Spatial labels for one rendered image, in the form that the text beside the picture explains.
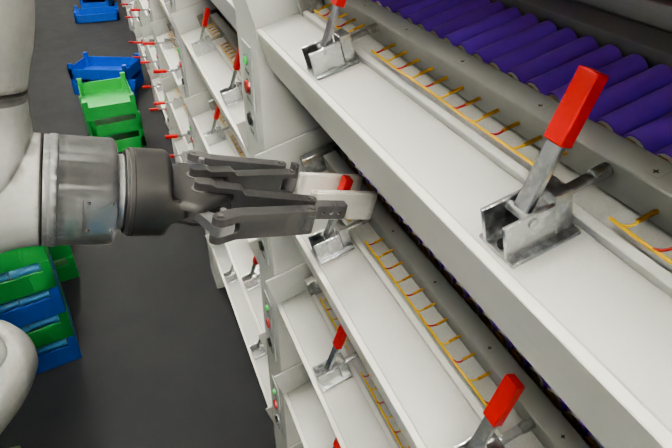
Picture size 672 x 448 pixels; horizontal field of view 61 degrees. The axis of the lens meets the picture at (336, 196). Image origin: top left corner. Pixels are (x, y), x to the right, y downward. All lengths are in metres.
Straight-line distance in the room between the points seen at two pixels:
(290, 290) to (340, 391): 0.18
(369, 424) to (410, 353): 0.21
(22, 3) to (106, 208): 0.15
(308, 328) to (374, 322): 0.28
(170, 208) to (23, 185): 0.11
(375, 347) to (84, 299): 1.38
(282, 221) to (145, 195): 0.11
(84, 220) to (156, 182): 0.06
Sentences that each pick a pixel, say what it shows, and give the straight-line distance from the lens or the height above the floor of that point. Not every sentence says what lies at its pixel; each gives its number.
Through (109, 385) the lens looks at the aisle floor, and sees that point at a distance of 1.56.
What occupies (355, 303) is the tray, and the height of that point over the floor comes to 0.76.
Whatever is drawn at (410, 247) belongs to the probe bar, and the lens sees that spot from 0.55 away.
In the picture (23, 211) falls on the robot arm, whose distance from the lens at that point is 0.47.
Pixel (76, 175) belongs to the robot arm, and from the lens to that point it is 0.47.
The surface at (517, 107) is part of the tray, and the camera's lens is 0.36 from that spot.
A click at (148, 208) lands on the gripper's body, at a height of 0.88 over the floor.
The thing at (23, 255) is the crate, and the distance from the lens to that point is 1.43.
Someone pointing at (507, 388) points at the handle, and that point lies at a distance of 0.39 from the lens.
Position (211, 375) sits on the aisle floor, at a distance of 1.51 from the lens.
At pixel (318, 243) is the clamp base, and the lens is 0.60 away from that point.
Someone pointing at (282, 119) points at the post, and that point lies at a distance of 0.69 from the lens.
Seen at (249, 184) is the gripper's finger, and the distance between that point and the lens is 0.55.
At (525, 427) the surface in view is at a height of 0.79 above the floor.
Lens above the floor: 1.13
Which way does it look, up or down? 33 degrees down
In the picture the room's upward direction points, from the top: straight up
